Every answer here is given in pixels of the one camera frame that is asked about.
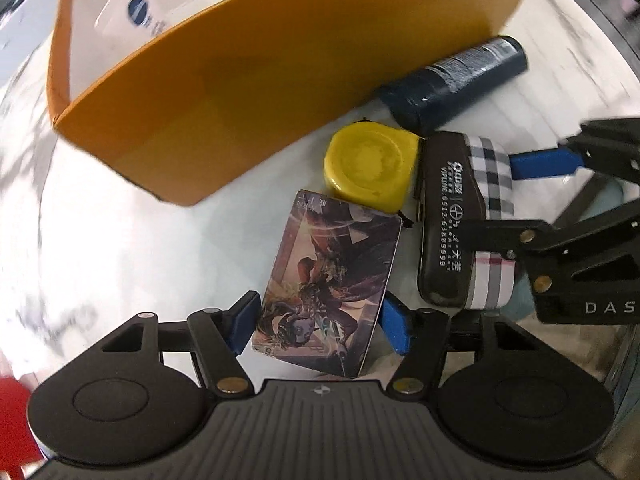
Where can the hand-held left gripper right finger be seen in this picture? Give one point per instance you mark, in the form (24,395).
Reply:
(397,325)

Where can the orange cardboard box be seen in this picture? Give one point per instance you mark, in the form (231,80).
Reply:
(250,85)

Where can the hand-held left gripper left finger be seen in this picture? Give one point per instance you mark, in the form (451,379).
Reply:
(242,322)

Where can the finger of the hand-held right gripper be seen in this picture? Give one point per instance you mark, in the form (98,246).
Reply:
(500,237)
(545,166)

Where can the yellow square container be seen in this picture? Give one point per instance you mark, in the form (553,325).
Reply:
(370,165)

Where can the dark blue bottle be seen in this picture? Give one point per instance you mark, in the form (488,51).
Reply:
(450,85)

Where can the dark plaid glasses case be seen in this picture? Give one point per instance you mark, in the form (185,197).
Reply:
(445,210)

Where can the illustrated card box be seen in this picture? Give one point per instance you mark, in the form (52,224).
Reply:
(325,285)

